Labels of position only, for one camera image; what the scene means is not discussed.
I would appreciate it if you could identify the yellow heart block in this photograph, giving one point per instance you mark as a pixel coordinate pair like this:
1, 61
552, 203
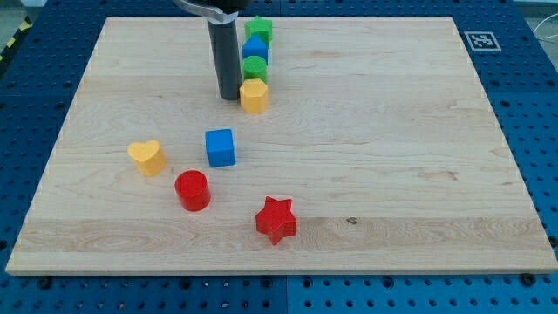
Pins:
148, 157

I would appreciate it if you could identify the blue cube block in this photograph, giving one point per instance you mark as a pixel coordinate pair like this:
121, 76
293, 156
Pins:
220, 148

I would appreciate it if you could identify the red star block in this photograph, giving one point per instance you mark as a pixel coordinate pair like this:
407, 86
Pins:
276, 220

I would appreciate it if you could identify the yellow hexagon block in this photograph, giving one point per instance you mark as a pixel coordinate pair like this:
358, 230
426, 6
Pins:
254, 95

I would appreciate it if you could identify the red cylinder block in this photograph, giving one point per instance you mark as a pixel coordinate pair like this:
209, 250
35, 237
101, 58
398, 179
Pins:
192, 190

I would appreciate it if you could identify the green cylinder block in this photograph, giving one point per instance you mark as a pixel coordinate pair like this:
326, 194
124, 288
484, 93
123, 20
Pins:
254, 67

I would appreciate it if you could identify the light wooden board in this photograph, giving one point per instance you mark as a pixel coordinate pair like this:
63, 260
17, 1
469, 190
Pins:
377, 128

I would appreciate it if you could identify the blue pentagon block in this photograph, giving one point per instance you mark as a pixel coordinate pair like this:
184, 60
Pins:
255, 47

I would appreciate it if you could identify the green star block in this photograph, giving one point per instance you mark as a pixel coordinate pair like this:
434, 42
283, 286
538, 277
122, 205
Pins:
260, 27

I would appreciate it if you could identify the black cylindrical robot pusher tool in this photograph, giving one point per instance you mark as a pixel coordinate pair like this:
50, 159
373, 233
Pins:
225, 49

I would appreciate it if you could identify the silver clamp on tool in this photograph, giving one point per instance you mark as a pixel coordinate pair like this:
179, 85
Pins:
213, 14

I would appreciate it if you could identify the white fiducial marker tag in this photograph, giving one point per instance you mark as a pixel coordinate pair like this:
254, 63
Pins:
482, 41

